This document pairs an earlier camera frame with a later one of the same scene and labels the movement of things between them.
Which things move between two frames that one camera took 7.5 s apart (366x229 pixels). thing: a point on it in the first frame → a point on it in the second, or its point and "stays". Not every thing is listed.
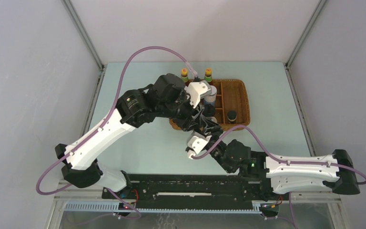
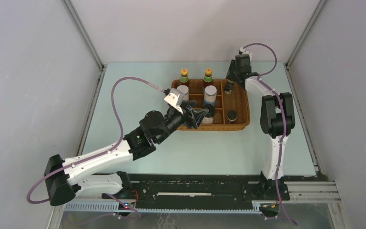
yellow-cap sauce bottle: x=184 y=75 stays
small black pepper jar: x=231 y=116 stays
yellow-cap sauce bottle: x=208 y=77 stays
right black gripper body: x=217 y=131 → x=238 y=72
